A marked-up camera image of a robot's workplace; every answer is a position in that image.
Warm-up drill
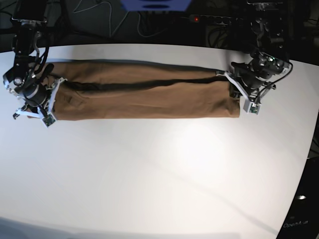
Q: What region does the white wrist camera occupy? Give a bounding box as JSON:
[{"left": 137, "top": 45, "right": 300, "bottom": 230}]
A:
[
  {"left": 41, "top": 114, "right": 57, "bottom": 128},
  {"left": 243, "top": 100, "right": 261, "bottom": 115}
]

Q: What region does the brown T-shirt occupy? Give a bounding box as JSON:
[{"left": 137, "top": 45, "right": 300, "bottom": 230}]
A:
[{"left": 44, "top": 60, "right": 240, "bottom": 120}]

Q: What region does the black power strip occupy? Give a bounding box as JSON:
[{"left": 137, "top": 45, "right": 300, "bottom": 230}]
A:
[{"left": 188, "top": 14, "right": 244, "bottom": 26}]

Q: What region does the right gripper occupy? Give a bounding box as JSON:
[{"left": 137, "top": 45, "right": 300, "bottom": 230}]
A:
[{"left": 21, "top": 84, "right": 51, "bottom": 110}]

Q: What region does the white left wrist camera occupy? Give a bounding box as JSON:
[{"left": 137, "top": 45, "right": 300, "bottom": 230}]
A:
[{"left": 243, "top": 100, "right": 261, "bottom": 115}]

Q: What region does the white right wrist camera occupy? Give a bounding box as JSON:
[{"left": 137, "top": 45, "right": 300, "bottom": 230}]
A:
[{"left": 41, "top": 114, "right": 57, "bottom": 128}]

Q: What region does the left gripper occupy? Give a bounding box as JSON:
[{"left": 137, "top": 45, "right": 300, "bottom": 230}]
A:
[{"left": 229, "top": 63, "right": 273, "bottom": 99}]

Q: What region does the blue box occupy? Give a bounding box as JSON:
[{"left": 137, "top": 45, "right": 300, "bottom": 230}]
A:
[{"left": 121, "top": 0, "right": 192, "bottom": 11}]

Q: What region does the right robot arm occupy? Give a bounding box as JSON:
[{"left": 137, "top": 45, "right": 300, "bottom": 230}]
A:
[{"left": 3, "top": 0, "right": 54, "bottom": 112}]

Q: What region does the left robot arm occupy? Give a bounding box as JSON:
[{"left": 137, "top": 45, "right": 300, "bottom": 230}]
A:
[{"left": 230, "top": 0, "right": 293, "bottom": 104}]

